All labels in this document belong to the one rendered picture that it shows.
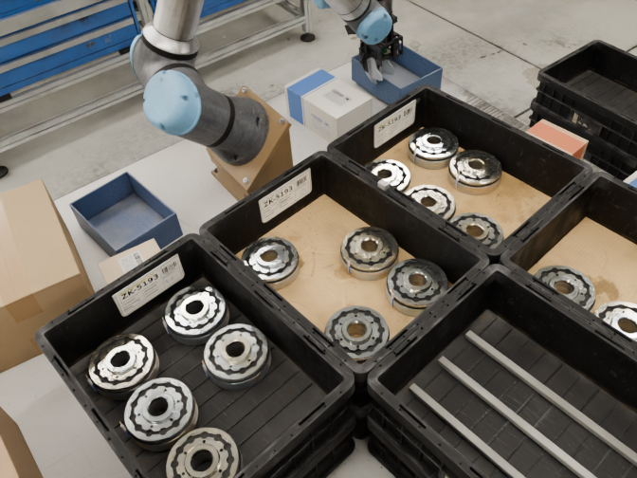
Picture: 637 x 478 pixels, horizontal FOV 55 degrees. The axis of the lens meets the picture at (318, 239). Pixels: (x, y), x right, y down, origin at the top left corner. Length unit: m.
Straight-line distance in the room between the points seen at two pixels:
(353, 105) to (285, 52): 1.81
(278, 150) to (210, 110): 0.18
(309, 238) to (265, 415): 0.36
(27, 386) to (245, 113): 0.68
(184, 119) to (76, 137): 1.82
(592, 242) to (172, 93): 0.83
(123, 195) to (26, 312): 0.43
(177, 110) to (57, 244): 0.34
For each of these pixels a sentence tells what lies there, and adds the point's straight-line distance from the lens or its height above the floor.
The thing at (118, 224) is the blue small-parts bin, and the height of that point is 0.70.
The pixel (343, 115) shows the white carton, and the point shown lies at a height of 0.79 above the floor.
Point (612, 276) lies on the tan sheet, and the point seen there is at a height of 0.83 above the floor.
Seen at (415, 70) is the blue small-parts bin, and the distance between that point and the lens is 1.76.
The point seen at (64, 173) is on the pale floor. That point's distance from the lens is 2.83.
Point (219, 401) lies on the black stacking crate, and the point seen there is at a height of 0.83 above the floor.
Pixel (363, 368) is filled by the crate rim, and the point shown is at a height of 0.93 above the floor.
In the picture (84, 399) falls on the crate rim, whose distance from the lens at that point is 0.92.
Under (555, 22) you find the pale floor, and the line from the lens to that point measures 3.63.
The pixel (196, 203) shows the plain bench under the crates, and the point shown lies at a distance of 1.44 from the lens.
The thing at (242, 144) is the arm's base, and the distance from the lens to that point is 1.31.
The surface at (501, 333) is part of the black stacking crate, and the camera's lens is 1.04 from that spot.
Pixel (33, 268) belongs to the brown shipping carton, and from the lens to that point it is 1.21.
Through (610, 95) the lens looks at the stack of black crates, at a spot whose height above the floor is 0.49.
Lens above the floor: 1.67
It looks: 48 degrees down
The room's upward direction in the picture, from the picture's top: 5 degrees counter-clockwise
